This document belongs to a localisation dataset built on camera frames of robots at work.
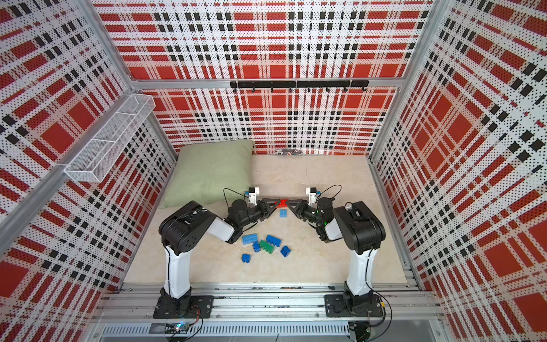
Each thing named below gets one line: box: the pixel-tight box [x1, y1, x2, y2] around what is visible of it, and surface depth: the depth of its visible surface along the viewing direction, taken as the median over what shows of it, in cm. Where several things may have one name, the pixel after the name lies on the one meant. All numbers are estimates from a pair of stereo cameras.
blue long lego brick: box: [265, 234, 283, 248], surface depth 90 cm
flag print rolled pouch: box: [276, 148, 303, 156], surface depth 125 cm
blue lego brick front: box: [241, 253, 252, 264], surface depth 86 cm
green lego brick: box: [259, 239, 275, 255], surface depth 88 cm
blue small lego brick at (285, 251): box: [279, 245, 292, 258], surface depth 86 cm
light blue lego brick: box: [242, 232, 259, 246], surface depth 90 cm
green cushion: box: [159, 139, 255, 209], surface depth 98 cm
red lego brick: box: [277, 198, 290, 209], surface depth 92 cm
